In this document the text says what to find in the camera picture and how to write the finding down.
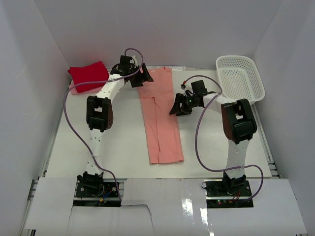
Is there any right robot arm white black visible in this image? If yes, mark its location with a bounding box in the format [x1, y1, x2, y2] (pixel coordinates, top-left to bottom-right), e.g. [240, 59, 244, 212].
[169, 80, 257, 196]

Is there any white perforated plastic basket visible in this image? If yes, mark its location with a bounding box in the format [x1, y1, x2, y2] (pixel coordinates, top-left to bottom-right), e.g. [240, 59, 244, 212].
[216, 55, 265, 104]

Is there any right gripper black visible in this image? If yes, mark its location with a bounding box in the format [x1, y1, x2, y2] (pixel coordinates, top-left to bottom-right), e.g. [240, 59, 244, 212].
[169, 93, 197, 116]

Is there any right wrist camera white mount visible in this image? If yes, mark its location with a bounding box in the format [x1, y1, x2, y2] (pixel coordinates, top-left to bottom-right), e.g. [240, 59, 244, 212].
[181, 84, 194, 96]

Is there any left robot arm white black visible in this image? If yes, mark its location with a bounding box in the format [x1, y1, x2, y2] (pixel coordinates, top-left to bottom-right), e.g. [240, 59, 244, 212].
[85, 55, 154, 175]

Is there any salmon pink t shirt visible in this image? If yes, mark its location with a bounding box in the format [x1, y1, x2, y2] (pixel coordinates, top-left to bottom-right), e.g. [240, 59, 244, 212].
[137, 67, 184, 164]

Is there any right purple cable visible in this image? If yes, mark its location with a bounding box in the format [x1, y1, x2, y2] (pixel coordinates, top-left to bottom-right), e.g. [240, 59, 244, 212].
[181, 75, 264, 203]

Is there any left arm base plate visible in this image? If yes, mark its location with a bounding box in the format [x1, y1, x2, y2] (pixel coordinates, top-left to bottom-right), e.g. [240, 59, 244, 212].
[73, 172, 123, 207]

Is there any folded red t shirt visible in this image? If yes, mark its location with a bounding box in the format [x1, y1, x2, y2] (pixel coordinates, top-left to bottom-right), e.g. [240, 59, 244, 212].
[68, 61, 109, 92]

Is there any white paper sheet at back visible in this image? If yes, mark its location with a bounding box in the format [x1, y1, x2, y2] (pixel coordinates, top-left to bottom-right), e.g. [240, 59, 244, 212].
[146, 65, 186, 71]

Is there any folded light pink t shirt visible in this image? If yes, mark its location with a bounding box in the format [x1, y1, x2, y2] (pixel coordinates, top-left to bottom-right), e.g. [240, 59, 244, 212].
[70, 87, 101, 95]

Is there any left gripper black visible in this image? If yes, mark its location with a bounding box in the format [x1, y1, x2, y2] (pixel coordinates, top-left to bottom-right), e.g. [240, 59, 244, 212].
[128, 63, 153, 88]

